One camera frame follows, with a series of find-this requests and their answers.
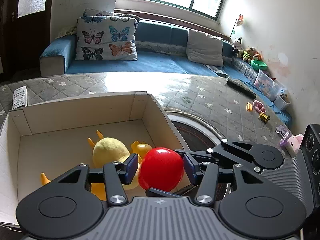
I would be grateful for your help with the blue sofa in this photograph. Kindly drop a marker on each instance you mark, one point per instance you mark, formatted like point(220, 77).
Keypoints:
point(160, 60)

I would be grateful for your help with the white remote control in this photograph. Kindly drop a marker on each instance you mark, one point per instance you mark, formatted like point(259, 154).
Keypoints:
point(19, 97)

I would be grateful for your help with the black remote control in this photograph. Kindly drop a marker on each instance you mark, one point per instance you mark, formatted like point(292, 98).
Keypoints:
point(241, 88)

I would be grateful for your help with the small flag on stick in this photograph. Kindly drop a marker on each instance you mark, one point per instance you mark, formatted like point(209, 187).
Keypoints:
point(239, 21)

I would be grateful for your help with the brown plush toys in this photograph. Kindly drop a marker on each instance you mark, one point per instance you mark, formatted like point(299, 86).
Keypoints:
point(250, 54)

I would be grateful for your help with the small yellow toy block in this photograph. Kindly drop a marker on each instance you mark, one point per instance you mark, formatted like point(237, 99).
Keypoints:
point(249, 107)

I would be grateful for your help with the round black table hob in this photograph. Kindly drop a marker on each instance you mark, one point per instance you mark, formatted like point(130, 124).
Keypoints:
point(197, 130)

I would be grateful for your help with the yellow toy truck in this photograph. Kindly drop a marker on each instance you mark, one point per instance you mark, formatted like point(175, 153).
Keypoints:
point(264, 118)

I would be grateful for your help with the small yellow rubber duck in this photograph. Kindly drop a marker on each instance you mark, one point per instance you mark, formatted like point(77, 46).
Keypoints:
point(143, 150)

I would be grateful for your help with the clear plastic toy car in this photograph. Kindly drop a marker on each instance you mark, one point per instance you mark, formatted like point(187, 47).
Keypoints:
point(282, 131)

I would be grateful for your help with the small butterfly print pillow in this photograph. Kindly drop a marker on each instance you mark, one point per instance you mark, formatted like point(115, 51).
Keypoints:
point(110, 13)

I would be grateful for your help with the small clear plastic bin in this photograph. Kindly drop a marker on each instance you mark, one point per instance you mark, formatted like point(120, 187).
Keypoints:
point(282, 102)

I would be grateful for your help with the grey cardboard box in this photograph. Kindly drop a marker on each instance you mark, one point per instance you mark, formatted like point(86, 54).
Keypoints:
point(50, 120)

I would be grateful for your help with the dark wooden door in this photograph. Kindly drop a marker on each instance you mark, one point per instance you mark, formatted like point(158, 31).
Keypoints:
point(30, 17)

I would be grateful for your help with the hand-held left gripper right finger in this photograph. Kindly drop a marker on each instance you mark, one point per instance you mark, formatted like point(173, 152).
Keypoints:
point(190, 171)

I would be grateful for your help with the black and white plush cow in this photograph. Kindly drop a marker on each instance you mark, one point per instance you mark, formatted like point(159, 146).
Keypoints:
point(237, 44)

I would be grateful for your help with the pink plush toy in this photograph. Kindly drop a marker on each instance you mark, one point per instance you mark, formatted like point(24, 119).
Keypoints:
point(259, 106)

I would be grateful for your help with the red plastic ball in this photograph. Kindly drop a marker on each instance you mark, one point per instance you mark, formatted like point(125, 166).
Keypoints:
point(161, 168)

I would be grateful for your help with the large butterfly print pillow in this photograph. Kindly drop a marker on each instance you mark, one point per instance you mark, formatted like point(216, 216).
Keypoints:
point(105, 38)

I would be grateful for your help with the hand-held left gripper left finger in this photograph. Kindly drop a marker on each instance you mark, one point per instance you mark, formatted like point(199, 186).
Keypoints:
point(131, 168)

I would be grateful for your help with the yellow plush duck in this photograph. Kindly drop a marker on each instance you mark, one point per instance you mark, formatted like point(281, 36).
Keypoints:
point(110, 151)

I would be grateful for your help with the large clear plastic bin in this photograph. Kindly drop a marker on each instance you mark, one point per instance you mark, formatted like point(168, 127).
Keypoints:
point(268, 83)

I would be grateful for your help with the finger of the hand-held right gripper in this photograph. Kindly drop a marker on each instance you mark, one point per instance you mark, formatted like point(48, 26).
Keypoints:
point(237, 153)
point(160, 193)

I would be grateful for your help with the green plastic bowl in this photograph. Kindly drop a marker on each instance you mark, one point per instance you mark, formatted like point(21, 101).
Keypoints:
point(258, 65)

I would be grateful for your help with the grey plain pillow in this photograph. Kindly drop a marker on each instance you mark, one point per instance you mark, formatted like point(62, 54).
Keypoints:
point(206, 47)

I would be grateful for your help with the grey star quilted table cover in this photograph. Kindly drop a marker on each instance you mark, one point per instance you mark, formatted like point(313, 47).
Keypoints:
point(205, 97)

